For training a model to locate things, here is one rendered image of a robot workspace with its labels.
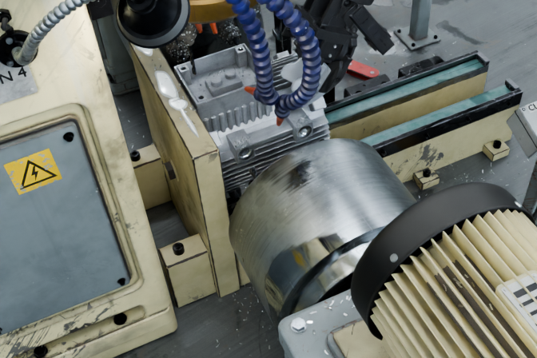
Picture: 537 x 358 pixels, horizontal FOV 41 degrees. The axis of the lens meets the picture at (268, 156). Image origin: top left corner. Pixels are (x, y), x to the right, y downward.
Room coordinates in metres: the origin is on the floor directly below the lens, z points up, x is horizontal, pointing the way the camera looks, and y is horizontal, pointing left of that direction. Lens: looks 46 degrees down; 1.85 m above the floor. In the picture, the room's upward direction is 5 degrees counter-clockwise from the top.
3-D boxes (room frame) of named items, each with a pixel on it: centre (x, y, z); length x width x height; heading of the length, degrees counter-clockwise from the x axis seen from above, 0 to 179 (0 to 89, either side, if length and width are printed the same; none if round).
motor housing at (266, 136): (0.87, 0.02, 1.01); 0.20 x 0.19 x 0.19; 111
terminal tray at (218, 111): (0.85, 0.06, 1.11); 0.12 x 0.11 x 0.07; 111
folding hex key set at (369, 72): (1.23, -0.22, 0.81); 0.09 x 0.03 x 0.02; 51
